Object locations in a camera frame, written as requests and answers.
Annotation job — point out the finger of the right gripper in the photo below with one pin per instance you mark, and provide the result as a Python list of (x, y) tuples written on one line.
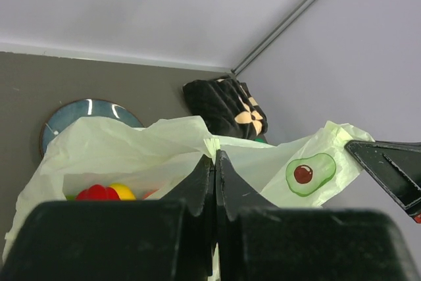
[(395, 166)]

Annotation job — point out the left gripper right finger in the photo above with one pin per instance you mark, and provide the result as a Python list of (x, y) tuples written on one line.
[(259, 241)]

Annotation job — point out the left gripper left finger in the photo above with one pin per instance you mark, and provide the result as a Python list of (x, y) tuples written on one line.
[(166, 239)]

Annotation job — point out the peach coloured fruit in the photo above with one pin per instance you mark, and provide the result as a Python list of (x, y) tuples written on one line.
[(149, 193)]

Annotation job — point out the yellow mango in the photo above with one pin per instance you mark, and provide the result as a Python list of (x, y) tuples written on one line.
[(123, 192)]

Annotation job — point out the red bell pepper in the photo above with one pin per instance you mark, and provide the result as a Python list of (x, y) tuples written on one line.
[(98, 193)]

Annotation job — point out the pale green plastic bag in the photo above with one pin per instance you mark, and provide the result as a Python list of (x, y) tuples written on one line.
[(302, 174)]

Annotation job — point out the green plastic bin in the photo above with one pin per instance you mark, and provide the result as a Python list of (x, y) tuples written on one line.
[(261, 140)]

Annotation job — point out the black flower patterned blanket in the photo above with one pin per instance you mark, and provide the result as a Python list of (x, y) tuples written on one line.
[(226, 106)]

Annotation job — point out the blue ceramic plate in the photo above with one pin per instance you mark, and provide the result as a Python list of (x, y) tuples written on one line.
[(69, 113)]

